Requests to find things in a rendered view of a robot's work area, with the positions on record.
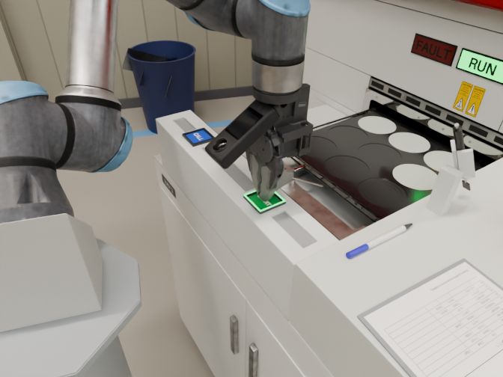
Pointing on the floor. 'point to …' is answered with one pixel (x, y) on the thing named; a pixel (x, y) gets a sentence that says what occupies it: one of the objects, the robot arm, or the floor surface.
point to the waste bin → (162, 78)
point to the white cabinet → (227, 301)
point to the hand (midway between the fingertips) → (260, 196)
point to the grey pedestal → (80, 330)
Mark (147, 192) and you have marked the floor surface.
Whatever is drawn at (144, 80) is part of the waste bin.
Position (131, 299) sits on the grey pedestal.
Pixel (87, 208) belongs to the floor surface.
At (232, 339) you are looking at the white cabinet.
